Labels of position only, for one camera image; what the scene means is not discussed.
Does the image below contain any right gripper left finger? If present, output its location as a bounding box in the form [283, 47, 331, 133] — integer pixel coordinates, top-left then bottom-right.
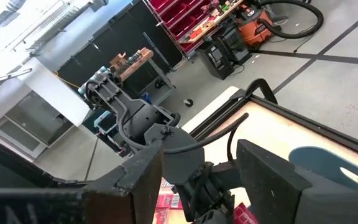
[0, 139, 165, 224]

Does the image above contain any orange shop vacuum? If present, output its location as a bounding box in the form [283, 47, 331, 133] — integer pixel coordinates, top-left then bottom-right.
[237, 4, 275, 50]

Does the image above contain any black computer tower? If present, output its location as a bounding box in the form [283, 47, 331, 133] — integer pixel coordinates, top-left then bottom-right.
[195, 43, 235, 81]
[214, 24, 254, 66]

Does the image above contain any black vacuum hose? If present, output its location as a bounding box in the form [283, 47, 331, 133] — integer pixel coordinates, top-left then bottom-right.
[255, 0, 325, 40]

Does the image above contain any wooden shelf board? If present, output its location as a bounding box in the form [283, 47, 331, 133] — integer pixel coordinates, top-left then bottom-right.
[178, 0, 245, 44]

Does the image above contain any black metal table frame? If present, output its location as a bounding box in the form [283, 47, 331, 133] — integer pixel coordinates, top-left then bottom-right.
[181, 86, 358, 162]

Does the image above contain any red bin shelf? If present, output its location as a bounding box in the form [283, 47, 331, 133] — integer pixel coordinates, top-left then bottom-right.
[146, 0, 220, 55]

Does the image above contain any black curved bracket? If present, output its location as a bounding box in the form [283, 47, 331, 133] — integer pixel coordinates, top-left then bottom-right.
[244, 78, 278, 105]

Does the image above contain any blue plastic container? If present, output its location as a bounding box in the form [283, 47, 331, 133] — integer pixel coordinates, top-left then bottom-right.
[93, 110, 114, 133]

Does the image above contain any silver metal bar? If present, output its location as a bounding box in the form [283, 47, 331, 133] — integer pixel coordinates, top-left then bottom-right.
[0, 67, 33, 90]

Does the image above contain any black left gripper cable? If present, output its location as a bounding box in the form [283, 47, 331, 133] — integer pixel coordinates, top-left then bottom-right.
[163, 112, 250, 156]

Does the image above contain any teal plastic basket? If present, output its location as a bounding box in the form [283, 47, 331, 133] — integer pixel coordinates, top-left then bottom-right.
[288, 146, 358, 191]

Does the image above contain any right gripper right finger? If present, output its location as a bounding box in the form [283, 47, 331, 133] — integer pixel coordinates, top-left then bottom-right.
[236, 138, 358, 224]

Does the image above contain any grey cart wooden top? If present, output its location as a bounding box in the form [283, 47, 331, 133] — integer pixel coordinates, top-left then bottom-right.
[109, 47, 177, 106]

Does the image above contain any red popcorn bag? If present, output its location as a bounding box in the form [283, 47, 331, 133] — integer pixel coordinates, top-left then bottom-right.
[234, 202, 260, 224]
[155, 179, 183, 224]

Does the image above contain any grey framed window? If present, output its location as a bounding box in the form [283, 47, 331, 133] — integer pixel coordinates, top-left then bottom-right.
[0, 90, 75, 159]

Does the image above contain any black partition wall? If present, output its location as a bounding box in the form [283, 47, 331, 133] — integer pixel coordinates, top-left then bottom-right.
[56, 0, 185, 94]

